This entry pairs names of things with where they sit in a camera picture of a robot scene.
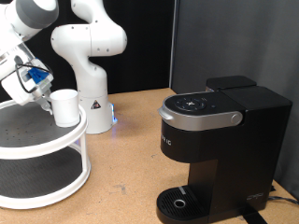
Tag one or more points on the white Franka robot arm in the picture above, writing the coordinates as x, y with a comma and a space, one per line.
92, 81

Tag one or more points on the black Keurig coffee machine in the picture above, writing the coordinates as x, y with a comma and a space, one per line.
236, 149

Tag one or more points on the black tape strip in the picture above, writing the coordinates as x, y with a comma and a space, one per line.
253, 217

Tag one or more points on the large blue camera clip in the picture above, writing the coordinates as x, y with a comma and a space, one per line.
36, 76

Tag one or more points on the white two-tier turntable shelf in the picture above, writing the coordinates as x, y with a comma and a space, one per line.
40, 152

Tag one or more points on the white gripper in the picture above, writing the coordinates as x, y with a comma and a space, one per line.
14, 90

